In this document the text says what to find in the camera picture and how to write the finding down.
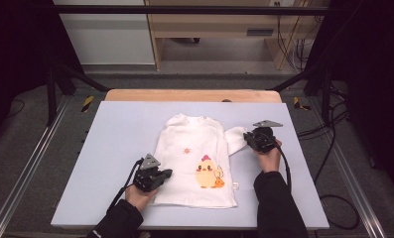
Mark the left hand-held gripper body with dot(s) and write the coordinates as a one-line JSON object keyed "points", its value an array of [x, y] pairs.
{"points": [[146, 178]]}

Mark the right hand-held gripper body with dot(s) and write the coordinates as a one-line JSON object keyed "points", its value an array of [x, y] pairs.
{"points": [[264, 140]]}

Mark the white baby shirt chick print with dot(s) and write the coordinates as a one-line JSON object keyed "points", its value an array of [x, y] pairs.
{"points": [[184, 165]]}

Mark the person's left hand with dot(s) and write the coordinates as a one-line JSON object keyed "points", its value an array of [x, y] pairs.
{"points": [[138, 197]]}

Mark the person's right hand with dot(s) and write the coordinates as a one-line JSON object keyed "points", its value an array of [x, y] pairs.
{"points": [[270, 160]]}

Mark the light blue table board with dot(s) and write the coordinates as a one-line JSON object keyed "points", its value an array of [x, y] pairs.
{"points": [[125, 132]]}

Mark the yellow black floor tape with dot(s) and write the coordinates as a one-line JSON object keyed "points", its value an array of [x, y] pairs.
{"points": [[300, 104], [87, 103]]}

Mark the wooden table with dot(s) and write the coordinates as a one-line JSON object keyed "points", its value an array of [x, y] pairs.
{"points": [[184, 95]]}

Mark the black stand leg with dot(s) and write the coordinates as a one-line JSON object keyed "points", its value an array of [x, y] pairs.
{"points": [[60, 82], [317, 79]]}

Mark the wooden desk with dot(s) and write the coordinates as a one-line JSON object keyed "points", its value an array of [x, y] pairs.
{"points": [[217, 26]]}

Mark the black curtain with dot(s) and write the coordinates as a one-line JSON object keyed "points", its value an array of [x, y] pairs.
{"points": [[373, 66], [16, 49]]}

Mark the white cabinet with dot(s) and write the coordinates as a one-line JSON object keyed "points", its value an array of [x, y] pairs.
{"points": [[111, 39]]}

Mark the aluminium floor rail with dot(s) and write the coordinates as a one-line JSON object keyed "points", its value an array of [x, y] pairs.
{"points": [[353, 178], [26, 168]]}

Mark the black horizontal frame bar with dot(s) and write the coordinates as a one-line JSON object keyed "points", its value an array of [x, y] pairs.
{"points": [[184, 10]]}

